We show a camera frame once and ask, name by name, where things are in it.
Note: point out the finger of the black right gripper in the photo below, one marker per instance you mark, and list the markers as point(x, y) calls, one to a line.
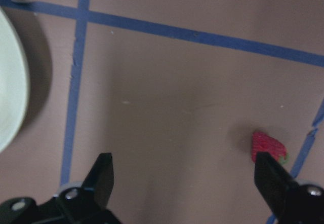
point(86, 203)
point(289, 200)

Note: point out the red strawberry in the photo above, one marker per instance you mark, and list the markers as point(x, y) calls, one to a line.
point(262, 142)

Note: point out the light green plate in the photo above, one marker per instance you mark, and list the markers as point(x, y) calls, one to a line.
point(15, 82)

